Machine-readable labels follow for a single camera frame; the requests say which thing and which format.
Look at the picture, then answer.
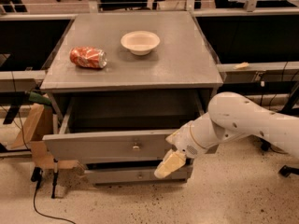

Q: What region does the white paper bowl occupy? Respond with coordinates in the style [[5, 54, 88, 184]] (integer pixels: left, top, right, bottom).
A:
[[121, 31, 160, 56]]

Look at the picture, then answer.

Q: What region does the grey lower drawer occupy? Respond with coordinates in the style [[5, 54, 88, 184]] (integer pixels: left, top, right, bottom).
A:
[[84, 161, 193, 185]]

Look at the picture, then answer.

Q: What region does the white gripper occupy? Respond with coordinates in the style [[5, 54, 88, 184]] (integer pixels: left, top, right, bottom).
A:
[[154, 121, 206, 179]]

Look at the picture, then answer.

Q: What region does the grey drawer cabinet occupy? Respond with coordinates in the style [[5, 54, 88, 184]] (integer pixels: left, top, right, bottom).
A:
[[40, 10, 224, 185]]

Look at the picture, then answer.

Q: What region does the crushed orange soda can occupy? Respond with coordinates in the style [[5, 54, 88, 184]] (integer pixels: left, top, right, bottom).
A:
[[69, 47, 107, 69]]

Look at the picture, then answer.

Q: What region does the small tan scrap on ledge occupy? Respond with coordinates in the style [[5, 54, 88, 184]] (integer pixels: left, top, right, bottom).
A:
[[234, 62, 249, 70]]

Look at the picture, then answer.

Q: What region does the grey drawer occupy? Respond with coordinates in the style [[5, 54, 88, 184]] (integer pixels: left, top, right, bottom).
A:
[[84, 161, 193, 185], [44, 90, 201, 164]]

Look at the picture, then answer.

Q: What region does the grey top drawer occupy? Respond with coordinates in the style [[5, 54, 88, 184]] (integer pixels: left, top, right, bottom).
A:
[[44, 90, 201, 164]]

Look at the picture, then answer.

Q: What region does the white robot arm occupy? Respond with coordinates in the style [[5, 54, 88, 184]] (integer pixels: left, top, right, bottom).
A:
[[154, 92, 299, 178]]

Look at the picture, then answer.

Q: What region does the brown cardboard box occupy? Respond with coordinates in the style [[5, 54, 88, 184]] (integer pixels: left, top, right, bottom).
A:
[[11, 104, 78, 169]]

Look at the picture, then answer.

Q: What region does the black floor cable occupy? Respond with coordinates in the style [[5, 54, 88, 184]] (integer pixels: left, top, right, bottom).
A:
[[30, 168, 78, 224]]

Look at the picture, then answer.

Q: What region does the green object by box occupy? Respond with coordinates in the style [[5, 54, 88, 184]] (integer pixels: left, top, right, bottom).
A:
[[26, 91, 51, 106]]

